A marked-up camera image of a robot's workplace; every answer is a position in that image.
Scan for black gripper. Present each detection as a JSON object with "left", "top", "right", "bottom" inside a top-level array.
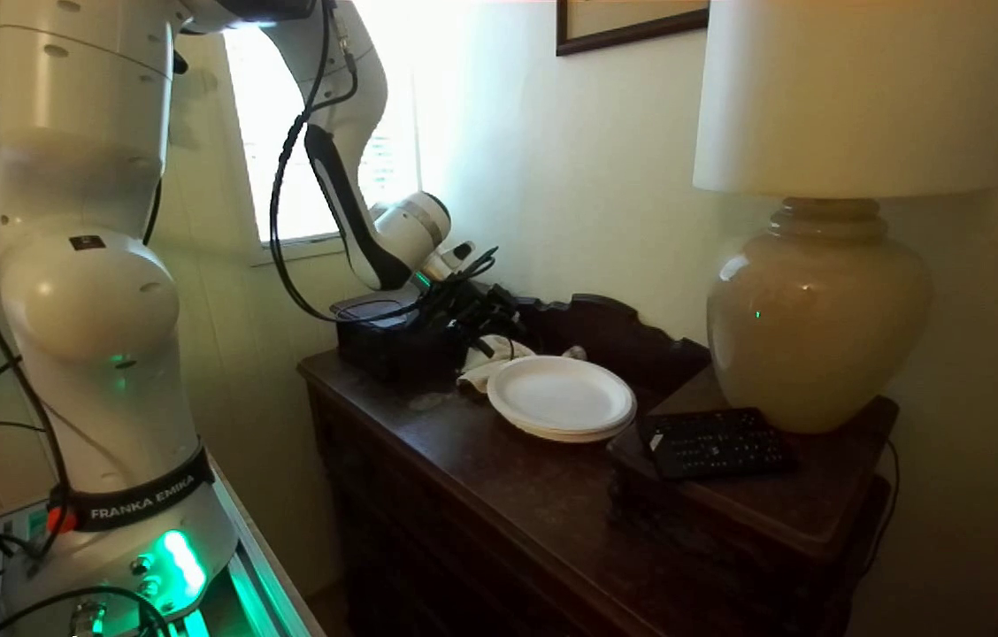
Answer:
[{"left": 417, "top": 266, "right": 530, "bottom": 360}]

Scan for large white plate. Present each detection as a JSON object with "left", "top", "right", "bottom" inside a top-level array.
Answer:
[{"left": 485, "top": 354, "right": 641, "bottom": 439}]

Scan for white crumpled cloth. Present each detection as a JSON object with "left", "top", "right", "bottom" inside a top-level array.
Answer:
[{"left": 456, "top": 334, "right": 591, "bottom": 399}]

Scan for white plate with chipped rim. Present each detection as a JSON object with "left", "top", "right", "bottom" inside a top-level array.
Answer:
[{"left": 497, "top": 405, "right": 636, "bottom": 449}]

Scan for dark wooden dresser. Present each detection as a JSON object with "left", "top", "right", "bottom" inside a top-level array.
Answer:
[{"left": 296, "top": 289, "right": 904, "bottom": 637}]

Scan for black remote control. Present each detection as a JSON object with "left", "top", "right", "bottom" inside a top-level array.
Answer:
[{"left": 636, "top": 405, "right": 795, "bottom": 484}]

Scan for bright window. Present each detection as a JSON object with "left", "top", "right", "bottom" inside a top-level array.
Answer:
[{"left": 220, "top": 15, "right": 424, "bottom": 266}]

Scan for dark framed picture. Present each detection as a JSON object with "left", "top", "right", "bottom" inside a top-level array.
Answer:
[{"left": 551, "top": 0, "right": 712, "bottom": 59}]

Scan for cream ceramic lamp base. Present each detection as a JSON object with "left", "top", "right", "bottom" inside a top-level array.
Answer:
[{"left": 706, "top": 194, "right": 936, "bottom": 436}]

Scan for robot mounting table green light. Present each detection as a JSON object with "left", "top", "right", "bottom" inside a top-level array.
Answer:
[{"left": 0, "top": 456, "right": 325, "bottom": 637}]

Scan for white lamp shade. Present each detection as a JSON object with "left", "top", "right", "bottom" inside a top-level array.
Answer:
[{"left": 690, "top": 0, "right": 998, "bottom": 203}]

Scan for thick black cable bundle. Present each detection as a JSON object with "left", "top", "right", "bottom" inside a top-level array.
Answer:
[{"left": 265, "top": 0, "right": 432, "bottom": 331}]

